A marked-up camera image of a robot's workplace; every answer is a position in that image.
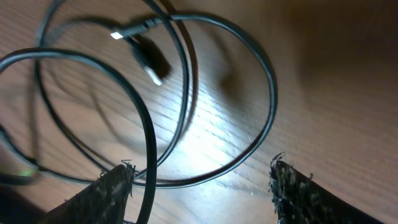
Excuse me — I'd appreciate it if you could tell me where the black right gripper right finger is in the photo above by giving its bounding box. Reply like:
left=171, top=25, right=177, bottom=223
left=269, top=152, right=382, bottom=224

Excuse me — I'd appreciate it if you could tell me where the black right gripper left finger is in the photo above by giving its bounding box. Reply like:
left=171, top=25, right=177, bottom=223
left=37, top=162, right=136, bottom=224

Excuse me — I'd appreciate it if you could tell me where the black usb cable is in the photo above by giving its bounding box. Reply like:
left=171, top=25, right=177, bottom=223
left=0, top=0, right=279, bottom=224

